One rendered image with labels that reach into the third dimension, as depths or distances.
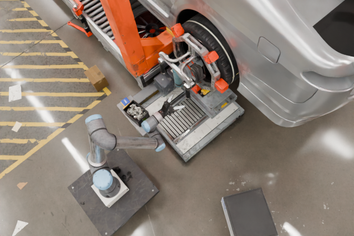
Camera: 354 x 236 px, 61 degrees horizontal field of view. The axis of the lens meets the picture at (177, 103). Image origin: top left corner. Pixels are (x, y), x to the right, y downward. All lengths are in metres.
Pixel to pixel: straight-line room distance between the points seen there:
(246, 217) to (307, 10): 1.86
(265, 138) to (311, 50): 1.65
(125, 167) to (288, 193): 1.56
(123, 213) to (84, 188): 0.43
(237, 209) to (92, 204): 1.25
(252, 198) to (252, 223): 0.20
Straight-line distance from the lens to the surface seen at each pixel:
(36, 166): 3.57
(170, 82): 3.07
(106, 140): 2.06
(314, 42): 1.82
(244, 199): 2.74
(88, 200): 2.93
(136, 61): 2.83
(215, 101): 3.15
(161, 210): 3.07
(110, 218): 2.84
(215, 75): 2.42
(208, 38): 2.38
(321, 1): 3.14
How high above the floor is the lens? 3.01
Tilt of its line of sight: 62 degrees down
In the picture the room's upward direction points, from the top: 9 degrees counter-clockwise
